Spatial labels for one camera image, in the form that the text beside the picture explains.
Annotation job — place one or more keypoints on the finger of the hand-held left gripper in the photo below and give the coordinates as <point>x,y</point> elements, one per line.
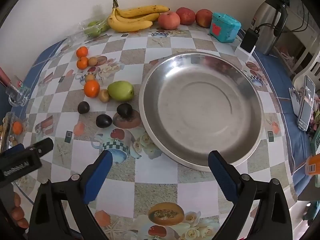
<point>41,146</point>

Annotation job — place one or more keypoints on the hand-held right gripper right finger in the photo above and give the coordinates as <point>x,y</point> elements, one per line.
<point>222,177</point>

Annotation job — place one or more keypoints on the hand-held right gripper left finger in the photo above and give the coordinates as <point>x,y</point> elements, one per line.
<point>97,177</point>

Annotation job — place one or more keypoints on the stainless steel basin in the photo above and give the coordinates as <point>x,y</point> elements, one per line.
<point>200,110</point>

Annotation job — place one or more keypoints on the mandarin orange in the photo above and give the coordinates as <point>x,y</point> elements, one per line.
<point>82,63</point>
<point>17,127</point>
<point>82,52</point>
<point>91,88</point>

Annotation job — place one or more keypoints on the green pear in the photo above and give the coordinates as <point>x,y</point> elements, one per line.
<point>121,90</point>

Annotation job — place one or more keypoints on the person's left hand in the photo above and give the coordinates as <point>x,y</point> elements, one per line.
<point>17,213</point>

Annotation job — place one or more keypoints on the clear snack bag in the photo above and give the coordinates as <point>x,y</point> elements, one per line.
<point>6,132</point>

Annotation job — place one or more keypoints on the clear glass cup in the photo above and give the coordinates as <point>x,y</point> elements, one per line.
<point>18,93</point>

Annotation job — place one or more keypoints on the checkered printed tablecloth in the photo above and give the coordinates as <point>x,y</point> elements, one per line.
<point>160,172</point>

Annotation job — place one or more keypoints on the red bar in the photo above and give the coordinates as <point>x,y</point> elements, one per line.
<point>3,77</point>

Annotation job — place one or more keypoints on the orange plastic container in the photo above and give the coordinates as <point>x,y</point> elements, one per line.
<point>312,166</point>

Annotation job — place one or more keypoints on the green box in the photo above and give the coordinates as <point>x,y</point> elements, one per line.
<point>316,140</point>

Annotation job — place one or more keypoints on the phone stand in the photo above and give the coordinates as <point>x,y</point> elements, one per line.
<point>295,100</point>

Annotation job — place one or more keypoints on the smartphone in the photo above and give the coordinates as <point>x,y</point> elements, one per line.
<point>306,102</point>

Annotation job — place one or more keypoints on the white adapter base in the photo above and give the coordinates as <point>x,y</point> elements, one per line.
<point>246,54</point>

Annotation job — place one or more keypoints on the plastic bag of green pears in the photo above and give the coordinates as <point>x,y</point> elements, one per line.
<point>93,28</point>

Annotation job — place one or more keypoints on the white plastic chair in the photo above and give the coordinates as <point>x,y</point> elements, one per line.
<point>308,67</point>

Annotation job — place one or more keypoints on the black power adapter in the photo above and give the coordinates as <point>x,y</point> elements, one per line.
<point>250,40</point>

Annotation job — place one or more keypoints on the teal plastic box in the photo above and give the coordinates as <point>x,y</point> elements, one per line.
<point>225,27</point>

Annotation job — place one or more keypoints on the yellow banana bunch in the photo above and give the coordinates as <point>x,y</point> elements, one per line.
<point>130,25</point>

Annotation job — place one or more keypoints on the red apple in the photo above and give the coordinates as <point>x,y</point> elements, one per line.
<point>204,18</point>
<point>185,15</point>

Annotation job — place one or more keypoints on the pink apple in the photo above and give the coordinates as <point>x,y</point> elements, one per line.
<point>169,20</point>

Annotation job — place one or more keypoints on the steel thermos kettle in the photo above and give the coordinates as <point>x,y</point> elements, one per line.
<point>267,17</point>

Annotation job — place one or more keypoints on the white cabinet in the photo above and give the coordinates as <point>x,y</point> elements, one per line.
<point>308,17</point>

